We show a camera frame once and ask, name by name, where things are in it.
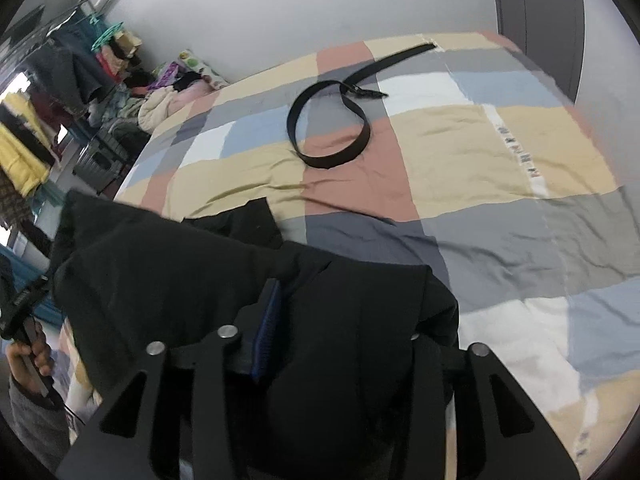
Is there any dotted white pillow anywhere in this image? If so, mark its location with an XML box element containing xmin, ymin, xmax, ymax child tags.
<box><xmin>177</xmin><ymin>49</ymin><xmax>229</xmax><ymax>91</ymax></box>

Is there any person's left hand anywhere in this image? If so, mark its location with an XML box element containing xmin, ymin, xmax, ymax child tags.
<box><xmin>6</xmin><ymin>320</ymin><xmax>54</xmax><ymax>398</ymax></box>

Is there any grey hard-shell suitcase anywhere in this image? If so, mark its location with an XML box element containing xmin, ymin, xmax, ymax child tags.
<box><xmin>73</xmin><ymin>125</ymin><xmax>137</xmax><ymax>194</ymax></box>

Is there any teal sock drying hanger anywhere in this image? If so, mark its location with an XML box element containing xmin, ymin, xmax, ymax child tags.
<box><xmin>77</xmin><ymin>13</ymin><xmax>124</xmax><ymax>52</ymax></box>

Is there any grey bedroom door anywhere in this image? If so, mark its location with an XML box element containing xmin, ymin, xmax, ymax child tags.
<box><xmin>496</xmin><ymin>0</ymin><xmax>585</xmax><ymax>100</ymax></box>

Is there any dark grey hanging jacket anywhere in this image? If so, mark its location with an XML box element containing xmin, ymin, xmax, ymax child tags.
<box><xmin>24</xmin><ymin>39</ymin><xmax>114</xmax><ymax>115</ymax></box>

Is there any colourful patchwork bed sheet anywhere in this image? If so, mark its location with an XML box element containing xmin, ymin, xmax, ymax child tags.
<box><xmin>60</xmin><ymin>30</ymin><xmax>640</xmax><ymax>480</ymax></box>

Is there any yellow fluffy hanging coat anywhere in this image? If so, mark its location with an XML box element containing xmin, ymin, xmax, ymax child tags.
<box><xmin>1</xmin><ymin>92</ymin><xmax>56</xmax><ymax>197</ymax></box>

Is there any black leather belt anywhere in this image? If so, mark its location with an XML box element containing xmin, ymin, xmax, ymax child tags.
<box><xmin>285</xmin><ymin>42</ymin><xmax>437</xmax><ymax>170</ymax></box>

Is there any black puffer jacket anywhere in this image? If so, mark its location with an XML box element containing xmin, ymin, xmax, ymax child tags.
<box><xmin>51</xmin><ymin>192</ymin><xmax>459</xmax><ymax>479</ymax></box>

